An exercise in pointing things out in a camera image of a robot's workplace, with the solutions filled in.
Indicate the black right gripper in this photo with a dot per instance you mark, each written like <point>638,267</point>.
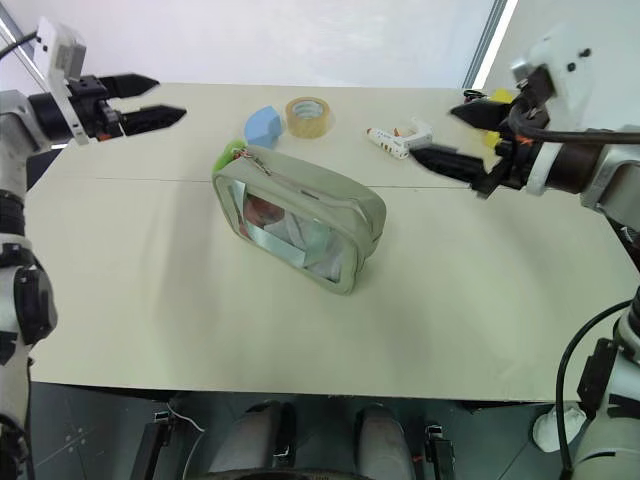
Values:
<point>517,150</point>

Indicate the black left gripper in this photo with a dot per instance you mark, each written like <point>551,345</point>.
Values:
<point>92,112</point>

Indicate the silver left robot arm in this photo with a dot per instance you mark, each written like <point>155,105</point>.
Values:
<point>20,300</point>

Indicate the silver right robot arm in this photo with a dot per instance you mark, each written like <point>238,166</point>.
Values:
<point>617,165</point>

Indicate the green object behind pouch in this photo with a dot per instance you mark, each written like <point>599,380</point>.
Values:
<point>226,156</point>

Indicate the beige transparent zipper pouch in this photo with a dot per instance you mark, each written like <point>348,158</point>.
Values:
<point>320,200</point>

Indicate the yellow plastic object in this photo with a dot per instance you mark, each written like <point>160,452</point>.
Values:
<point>501,95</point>

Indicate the white hot glue gun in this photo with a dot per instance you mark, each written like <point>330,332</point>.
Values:
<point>400,142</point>

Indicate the blue foam sponge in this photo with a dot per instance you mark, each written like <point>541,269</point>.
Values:
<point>262,127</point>

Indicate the clear packing tape roll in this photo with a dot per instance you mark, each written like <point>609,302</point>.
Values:
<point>310,125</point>

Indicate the white floor base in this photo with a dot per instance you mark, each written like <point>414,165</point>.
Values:
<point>547,430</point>

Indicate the grey rounded shape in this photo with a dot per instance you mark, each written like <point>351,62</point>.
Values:
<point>382,440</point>
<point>250,440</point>

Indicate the black strut with silver clip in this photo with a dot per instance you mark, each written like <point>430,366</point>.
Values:
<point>440,452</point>
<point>152,445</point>

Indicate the grey window frame post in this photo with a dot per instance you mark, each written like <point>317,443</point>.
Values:
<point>487,45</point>

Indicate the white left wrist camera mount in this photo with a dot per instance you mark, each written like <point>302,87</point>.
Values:
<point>50,40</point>

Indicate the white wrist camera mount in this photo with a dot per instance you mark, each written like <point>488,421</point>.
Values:
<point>570,85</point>
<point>50,40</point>

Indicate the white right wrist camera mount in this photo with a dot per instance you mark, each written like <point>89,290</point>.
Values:
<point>570,85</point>

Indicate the grey slanted frame bar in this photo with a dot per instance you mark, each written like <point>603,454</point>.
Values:
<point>31,64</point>

